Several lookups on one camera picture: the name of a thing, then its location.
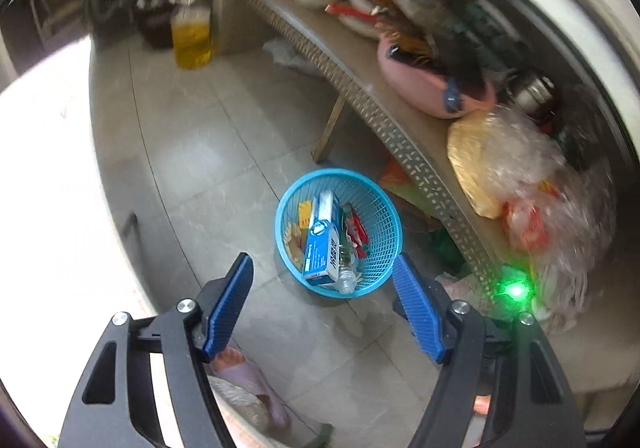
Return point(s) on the orange sack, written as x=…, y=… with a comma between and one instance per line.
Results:
x=400, y=183

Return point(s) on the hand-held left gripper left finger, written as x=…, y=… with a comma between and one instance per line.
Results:
x=230, y=303

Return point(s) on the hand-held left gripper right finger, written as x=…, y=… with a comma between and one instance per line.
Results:
x=417, y=308

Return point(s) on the blue plastic basket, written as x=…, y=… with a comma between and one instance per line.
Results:
x=382, y=213

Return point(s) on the cooking oil bottle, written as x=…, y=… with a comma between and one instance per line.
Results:
x=190, y=38

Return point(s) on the pink slipper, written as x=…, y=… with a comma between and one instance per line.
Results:
x=255, y=378

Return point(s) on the clear plastic bags bundle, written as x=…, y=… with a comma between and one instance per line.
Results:
x=475, y=163

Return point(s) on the orange white medicine box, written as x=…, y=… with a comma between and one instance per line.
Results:
x=302, y=213

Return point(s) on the perforated metal shelf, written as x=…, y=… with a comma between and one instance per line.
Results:
x=400, y=138

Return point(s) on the clear plastic bottle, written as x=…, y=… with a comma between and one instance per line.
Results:
x=346, y=282

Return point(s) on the red silver foil bag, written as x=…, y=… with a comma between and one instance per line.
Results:
x=356, y=228

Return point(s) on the wooden stick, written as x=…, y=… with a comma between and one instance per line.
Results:
x=327, y=133

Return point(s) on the dark kitchen utensils pile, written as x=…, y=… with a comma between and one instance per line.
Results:
x=465, y=73

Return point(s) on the green bag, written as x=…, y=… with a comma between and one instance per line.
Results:
x=447, y=248

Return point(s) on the steel jar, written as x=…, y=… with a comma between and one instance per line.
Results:
x=532, y=93

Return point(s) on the blue white box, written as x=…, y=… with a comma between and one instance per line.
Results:
x=320, y=248

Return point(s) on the black bucket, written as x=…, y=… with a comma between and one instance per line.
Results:
x=155, y=25

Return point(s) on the pale pink plastic bag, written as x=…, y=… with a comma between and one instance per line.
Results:
x=565, y=293

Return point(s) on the red filled plastic bag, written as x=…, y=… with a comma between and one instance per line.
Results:
x=525, y=228

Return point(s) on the crumpled white plastic bag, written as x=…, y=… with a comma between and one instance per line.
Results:
x=282, y=53

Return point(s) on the pink pot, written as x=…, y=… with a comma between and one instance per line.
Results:
x=420, y=88

